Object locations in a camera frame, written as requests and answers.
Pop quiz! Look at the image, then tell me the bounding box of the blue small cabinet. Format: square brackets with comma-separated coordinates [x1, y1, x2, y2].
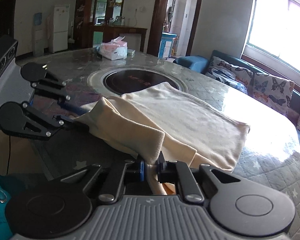
[158, 32, 177, 59]

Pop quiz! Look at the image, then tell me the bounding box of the blue corner sofa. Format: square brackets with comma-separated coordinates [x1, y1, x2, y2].
[172, 49, 300, 160]

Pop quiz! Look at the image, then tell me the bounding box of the dark wooden door frame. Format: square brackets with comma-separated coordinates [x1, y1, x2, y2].
[146, 0, 202, 57]

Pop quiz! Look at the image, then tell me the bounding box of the dark wooden display cabinet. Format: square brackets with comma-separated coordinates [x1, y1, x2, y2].
[73, 0, 123, 49]

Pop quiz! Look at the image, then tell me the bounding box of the window with frame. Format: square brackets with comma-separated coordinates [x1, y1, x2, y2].
[243, 0, 300, 78]

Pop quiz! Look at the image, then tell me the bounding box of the pink tissue box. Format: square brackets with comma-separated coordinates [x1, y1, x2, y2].
[98, 36, 128, 61]

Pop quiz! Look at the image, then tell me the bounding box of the cream knit garment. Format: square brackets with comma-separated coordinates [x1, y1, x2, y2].
[72, 81, 251, 196]

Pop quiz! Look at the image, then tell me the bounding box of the dark wooden side counter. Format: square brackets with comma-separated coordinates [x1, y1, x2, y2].
[89, 24, 148, 53]

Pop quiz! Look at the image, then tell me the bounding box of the water dispenser with bottle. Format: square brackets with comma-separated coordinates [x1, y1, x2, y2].
[32, 12, 44, 57]

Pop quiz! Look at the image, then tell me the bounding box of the round black induction cooktop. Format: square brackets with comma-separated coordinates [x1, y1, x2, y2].
[87, 66, 188, 96]

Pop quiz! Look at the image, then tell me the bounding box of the white refrigerator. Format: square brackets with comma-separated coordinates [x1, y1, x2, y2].
[47, 4, 70, 53]

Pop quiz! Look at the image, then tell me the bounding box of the small butterfly print cushion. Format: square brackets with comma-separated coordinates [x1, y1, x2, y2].
[205, 56, 253, 94]

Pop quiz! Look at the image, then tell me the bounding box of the large butterfly print cushion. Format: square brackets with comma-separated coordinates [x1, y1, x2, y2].
[252, 73, 295, 116]

